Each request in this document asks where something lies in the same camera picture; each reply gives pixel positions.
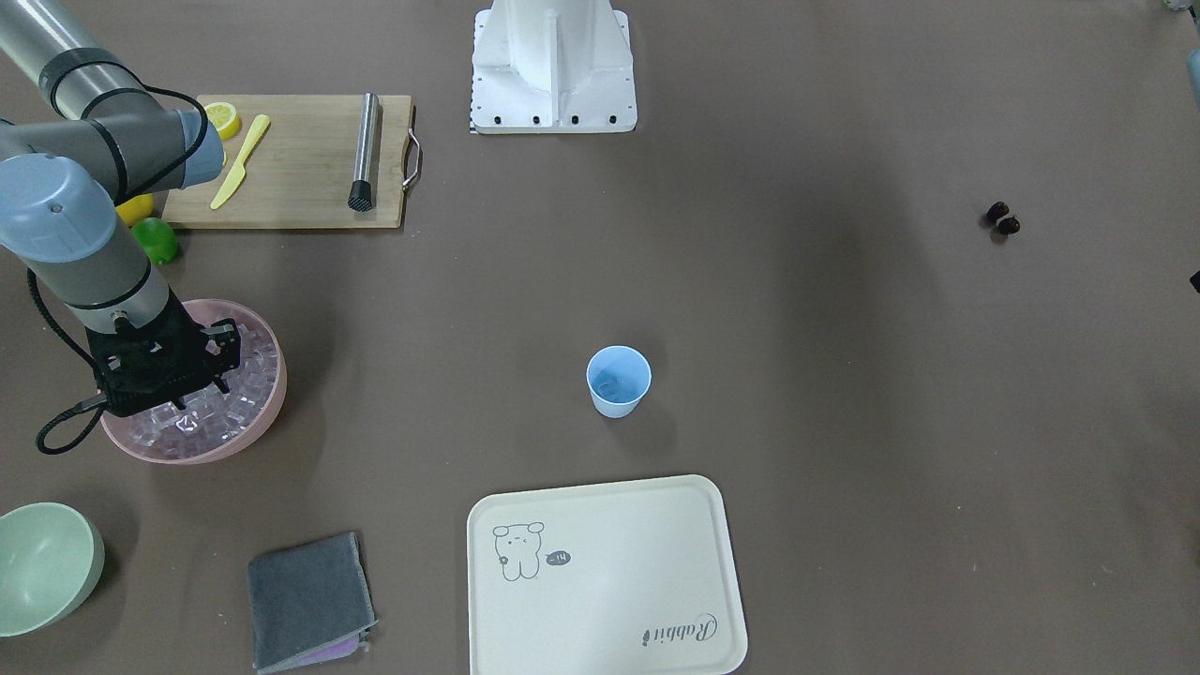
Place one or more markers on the clear ice cube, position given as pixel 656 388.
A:
pixel 612 387

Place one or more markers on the pink bowl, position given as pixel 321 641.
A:
pixel 262 412

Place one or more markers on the steel muddler black tip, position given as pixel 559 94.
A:
pixel 363 186

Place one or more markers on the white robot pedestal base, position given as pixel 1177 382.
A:
pixel 552 67

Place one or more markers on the light blue cup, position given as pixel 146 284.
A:
pixel 631 365

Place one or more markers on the grey folded cloth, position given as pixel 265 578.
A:
pixel 310 604

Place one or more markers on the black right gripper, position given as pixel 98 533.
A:
pixel 224 343

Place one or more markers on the green lime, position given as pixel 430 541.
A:
pixel 157 239

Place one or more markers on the green bowl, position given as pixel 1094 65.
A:
pixel 51 560

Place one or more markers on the lemon slice far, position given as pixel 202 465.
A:
pixel 225 119

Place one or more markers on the wooden cutting board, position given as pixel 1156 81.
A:
pixel 301 171

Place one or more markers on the yellow lemon near lime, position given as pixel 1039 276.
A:
pixel 136 209

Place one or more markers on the dark cherry pair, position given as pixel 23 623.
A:
pixel 1001 218

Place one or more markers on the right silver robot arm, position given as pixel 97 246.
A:
pixel 62 182

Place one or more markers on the cream rabbit tray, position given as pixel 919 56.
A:
pixel 631 577

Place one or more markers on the yellow plastic knife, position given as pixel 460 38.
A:
pixel 237 172

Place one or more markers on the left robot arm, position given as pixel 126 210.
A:
pixel 1192 65

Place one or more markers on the pile of ice cubes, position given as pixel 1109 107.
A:
pixel 225 412

